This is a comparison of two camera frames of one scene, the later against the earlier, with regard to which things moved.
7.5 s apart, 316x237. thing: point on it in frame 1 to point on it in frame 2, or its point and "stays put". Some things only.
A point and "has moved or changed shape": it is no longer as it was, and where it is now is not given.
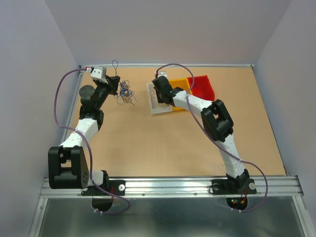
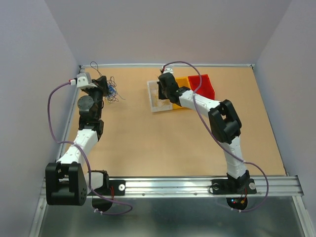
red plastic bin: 202,87 stays put
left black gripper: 114,83 stays put
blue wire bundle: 126,95 has moved or changed shape
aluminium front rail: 277,187 stays put
